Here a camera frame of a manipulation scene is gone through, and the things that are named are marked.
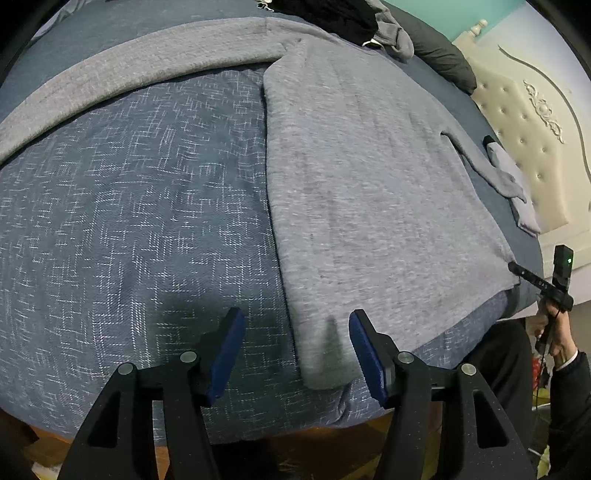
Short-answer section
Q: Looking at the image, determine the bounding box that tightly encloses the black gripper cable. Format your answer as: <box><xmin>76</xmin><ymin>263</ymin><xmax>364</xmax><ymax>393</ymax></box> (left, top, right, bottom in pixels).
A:
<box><xmin>533</xmin><ymin>342</ymin><xmax>552</xmax><ymax>411</ymax></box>

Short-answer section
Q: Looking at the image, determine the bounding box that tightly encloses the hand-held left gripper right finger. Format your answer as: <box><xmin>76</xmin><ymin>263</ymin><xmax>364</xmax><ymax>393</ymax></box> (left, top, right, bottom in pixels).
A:
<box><xmin>348</xmin><ymin>309</ymin><xmax>536</xmax><ymax>480</ymax></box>

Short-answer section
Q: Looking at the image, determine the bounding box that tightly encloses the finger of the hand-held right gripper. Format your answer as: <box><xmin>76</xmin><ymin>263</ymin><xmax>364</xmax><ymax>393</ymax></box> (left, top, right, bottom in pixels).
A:
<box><xmin>508</xmin><ymin>261</ymin><xmax>561</xmax><ymax>296</ymax></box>

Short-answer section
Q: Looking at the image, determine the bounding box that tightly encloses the person's black trouser leg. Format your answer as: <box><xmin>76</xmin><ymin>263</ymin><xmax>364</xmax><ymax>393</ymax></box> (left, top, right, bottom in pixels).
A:
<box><xmin>457</xmin><ymin>318</ymin><xmax>539</xmax><ymax>402</ymax></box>

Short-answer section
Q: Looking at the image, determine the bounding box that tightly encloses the grey knit sweater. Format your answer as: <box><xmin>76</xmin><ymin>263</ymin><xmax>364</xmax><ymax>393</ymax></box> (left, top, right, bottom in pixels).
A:
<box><xmin>0</xmin><ymin>17</ymin><xmax>527</xmax><ymax>391</ymax></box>

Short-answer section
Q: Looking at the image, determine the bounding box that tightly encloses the black garment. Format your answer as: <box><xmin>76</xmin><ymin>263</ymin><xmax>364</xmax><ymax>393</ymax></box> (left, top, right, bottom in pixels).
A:
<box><xmin>272</xmin><ymin>0</ymin><xmax>382</xmax><ymax>47</ymax></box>

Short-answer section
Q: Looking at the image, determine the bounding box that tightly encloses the small grey folded cloth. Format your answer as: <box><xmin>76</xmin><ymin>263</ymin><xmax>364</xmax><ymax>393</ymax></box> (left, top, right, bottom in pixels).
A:
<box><xmin>482</xmin><ymin>135</ymin><xmax>541</xmax><ymax>236</ymax></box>

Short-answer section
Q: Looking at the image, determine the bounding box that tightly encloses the dark grey duvet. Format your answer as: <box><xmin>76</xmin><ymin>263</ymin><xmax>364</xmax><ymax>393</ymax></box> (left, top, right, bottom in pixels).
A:
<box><xmin>392</xmin><ymin>7</ymin><xmax>477</xmax><ymax>95</ymax></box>

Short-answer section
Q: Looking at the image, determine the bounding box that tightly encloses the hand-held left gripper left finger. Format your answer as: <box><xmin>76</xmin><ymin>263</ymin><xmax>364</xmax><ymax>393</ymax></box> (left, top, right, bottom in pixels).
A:
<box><xmin>58</xmin><ymin>308</ymin><xmax>246</xmax><ymax>480</ymax></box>

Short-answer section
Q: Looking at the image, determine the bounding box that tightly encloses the grey hoodie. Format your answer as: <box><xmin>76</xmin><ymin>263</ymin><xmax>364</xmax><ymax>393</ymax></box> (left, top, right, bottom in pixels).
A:
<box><xmin>369</xmin><ymin>0</ymin><xmax>414</xmax><ymax>63</ymax></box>

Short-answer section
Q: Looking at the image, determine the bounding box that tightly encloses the person's right hand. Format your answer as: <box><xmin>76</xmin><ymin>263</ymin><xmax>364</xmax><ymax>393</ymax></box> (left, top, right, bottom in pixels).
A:
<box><xmin>533</xmin><ymin>308</ymin><xmax>578</xmax><ymax>370</ymax></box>

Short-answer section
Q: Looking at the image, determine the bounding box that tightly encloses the blue-grey bed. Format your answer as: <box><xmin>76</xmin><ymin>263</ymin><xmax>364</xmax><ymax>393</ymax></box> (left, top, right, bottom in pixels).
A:
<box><xmin>0</xmin><ymin>0</ymin><xmax>543</xmax><ymax>439</ymax></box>

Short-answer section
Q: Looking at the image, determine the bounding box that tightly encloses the cream tufted headboard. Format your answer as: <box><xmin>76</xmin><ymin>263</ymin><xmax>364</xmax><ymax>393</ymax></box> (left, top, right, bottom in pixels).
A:
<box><xmin>452</xmin><ymin>19</ymin><xmax>591</xmax><ymax>296</ymax></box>

